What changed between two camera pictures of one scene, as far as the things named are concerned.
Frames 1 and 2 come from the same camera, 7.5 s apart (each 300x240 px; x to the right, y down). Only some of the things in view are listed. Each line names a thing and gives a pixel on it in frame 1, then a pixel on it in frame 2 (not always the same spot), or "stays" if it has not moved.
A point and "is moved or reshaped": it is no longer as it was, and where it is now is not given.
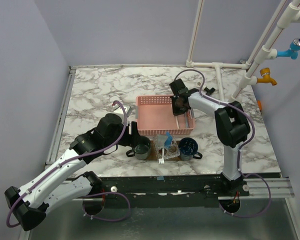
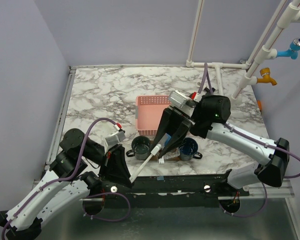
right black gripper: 175,111 to 180,134
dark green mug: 142,148 stays
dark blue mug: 188,147 stays
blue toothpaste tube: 168,142 stays
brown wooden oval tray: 154,156 stays
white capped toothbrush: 161,160 stays
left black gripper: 130,139 to 115,165
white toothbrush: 176,117 is moved or reshaped
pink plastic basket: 155,116 stays
